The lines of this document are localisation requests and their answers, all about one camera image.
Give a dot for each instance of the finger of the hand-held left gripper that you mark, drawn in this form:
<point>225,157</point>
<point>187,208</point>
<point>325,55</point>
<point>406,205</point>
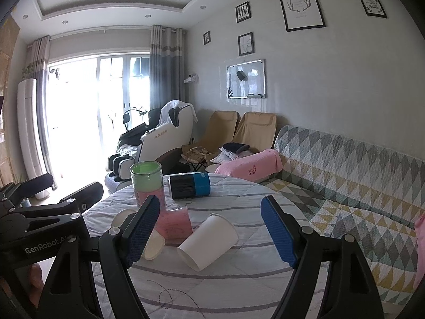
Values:
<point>33,184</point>
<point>86,194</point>

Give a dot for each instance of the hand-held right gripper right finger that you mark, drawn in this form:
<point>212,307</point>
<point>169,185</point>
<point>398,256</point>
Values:
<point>278,232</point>

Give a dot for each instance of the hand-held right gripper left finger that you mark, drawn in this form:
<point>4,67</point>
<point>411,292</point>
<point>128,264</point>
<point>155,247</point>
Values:
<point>143,231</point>

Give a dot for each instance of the large white paper cup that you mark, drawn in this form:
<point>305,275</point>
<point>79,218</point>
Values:
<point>212,239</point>

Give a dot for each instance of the small white paper cup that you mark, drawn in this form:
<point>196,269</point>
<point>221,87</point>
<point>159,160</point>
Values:
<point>154,244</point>

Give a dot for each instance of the pink plastic cup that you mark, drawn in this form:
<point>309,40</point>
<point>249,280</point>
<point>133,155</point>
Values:
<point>176,226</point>

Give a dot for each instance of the green and pink cup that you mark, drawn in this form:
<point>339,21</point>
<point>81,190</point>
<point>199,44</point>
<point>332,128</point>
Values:
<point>146,179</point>

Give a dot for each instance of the black and blue cup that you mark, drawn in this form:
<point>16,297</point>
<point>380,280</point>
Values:
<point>196,186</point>

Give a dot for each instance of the pink rolled towel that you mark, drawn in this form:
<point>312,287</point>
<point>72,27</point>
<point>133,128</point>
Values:
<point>252,167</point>

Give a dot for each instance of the white massage chair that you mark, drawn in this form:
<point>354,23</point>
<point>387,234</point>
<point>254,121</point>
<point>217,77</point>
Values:
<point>159,139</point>

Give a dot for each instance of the triangle patterned sofa cover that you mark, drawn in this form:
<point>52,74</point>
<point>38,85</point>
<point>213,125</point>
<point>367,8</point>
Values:
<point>348,172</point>

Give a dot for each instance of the wooden folding stool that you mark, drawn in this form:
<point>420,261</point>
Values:
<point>196,153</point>

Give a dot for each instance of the dark cloth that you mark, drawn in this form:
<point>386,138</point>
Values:
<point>236,147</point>

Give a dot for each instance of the white patterned pillow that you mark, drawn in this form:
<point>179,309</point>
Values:
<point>219,157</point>

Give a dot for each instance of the white towel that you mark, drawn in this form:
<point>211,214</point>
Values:
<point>167,113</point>

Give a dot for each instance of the grey striped curtain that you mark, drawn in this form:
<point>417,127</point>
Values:
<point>40,59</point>
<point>166,69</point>

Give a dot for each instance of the pink cushion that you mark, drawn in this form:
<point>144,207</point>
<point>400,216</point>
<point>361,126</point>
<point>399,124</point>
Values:
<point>421,239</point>

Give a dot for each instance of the black whiteboard eraser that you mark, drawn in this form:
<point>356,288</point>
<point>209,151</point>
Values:
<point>242,75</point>

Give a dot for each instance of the wall whiteboard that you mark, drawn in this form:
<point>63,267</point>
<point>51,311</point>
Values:
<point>255,86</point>

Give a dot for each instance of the white wall shelf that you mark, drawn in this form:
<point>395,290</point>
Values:
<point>191,79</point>

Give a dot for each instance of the line drawing picture frame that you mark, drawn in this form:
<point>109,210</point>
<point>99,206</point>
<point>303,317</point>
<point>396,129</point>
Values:
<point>245,44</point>

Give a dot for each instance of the tiny picture frame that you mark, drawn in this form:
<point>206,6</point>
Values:
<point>207,38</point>

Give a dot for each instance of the black patterned picture frame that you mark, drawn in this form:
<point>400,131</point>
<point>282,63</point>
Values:
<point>243,12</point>

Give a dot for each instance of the large antler picture frame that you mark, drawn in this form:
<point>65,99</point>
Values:
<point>302,10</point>

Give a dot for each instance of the black text picture frame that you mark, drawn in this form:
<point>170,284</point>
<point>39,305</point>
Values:
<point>372,5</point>

